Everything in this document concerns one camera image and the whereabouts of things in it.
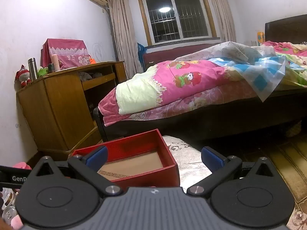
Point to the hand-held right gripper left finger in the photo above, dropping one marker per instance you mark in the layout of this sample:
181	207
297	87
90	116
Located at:
97	157

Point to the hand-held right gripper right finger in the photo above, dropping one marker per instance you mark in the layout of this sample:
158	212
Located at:
211	160

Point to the red rectangular box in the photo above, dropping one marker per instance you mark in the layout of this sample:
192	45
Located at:
146	174

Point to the pink lidded jar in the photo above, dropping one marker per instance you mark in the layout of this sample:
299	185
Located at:
21	166

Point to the glass jar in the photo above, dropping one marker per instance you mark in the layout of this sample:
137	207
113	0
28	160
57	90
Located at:
8	196

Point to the white floral cloth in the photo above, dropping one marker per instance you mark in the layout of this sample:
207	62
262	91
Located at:
189	163

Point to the dark wooden bed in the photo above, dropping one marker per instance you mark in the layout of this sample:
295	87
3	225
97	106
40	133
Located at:
215	122

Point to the wooden desk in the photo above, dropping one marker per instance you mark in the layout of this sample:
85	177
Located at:
62	110

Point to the patterned olive rug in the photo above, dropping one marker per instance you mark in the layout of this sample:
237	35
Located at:
290	163

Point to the grey cloth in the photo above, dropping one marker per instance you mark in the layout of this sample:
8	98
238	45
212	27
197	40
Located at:
87	76

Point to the pink cartoon quilt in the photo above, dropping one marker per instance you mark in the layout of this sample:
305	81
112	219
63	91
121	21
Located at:
187	81

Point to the orange item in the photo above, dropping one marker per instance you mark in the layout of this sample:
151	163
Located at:
92	60

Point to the dark cup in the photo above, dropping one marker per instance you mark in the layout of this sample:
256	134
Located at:
50	68

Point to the green plush item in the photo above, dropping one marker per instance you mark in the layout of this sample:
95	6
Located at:
42	71

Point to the red santa plush doll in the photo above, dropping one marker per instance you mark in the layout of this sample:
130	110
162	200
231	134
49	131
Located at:
23	75

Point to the pink cylindrical bottle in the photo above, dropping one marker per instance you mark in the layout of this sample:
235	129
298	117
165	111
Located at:
55	63

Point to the pale blue patchwork blanket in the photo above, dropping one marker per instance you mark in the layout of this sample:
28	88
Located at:
254	62

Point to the steel thermos flask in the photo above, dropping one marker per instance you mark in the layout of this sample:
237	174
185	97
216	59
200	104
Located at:
32	68

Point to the pink cloth cover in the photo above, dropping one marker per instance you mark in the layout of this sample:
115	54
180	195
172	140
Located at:
67	50

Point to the blue hanging garment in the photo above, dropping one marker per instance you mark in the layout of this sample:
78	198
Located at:
141	52

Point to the beige curtain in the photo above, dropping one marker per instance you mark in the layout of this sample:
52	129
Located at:
221	12
123	28

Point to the wooden framed window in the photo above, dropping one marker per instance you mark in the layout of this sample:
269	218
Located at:
176	16

